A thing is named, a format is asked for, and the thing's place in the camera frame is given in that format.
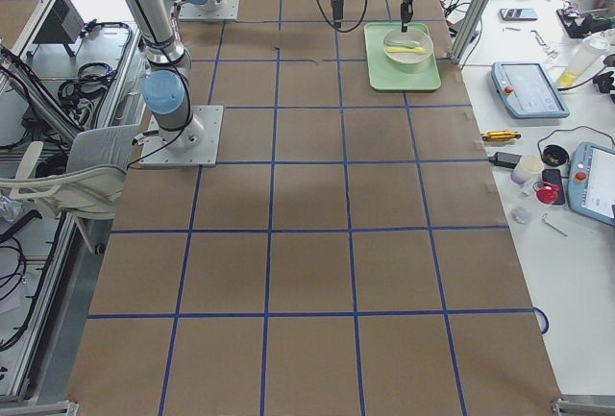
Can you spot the white round plate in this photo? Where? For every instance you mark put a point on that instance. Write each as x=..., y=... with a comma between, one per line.
x=410, y=60

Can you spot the yellow plastic fork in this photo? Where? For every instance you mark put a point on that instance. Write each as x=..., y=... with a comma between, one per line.
x=406, y=50

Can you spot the black smartphone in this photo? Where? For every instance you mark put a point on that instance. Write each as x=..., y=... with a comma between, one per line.
x=518, y=15

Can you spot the teach pendant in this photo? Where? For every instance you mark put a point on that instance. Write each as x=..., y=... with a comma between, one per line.
x=527, y=91
x=591, y=182

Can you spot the brass cylinder tool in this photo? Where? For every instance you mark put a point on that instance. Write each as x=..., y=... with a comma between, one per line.
x=500, y=136

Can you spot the plastic bottle yellow liquid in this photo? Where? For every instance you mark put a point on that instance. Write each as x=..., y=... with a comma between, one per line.
x=590, y=49

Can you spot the black power adapter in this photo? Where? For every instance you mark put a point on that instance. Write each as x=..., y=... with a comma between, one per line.
x=505, y=160

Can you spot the white cup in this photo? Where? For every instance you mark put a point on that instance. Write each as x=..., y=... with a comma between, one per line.
x=526, y=168

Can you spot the red round object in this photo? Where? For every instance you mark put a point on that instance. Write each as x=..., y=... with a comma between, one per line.
x=546, y=193

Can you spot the white grey chair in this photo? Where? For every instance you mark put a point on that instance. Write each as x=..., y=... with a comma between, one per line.
x=90, y=187

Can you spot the aluminium frame post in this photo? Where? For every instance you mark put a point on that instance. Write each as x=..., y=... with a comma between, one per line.
x=467, y=29

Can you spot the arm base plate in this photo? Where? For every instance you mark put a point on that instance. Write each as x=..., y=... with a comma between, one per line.
x=197, y=145
x=227, y=12

